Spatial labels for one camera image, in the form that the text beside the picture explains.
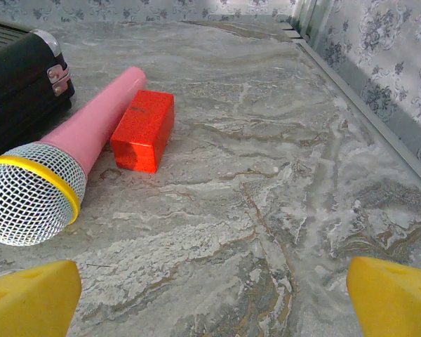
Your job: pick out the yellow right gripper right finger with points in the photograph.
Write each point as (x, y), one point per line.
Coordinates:
(393, 302)

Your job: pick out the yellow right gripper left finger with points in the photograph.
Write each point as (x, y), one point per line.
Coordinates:
(28, 302)

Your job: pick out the red rectangular block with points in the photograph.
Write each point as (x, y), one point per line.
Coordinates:
(144, 130)

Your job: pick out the black hard case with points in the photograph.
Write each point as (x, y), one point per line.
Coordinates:
(17, 91)

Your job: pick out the aluminium side rail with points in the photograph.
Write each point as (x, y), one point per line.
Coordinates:
(372, 116)

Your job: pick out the aluminium corner post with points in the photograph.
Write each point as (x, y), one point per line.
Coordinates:
(307, 17)

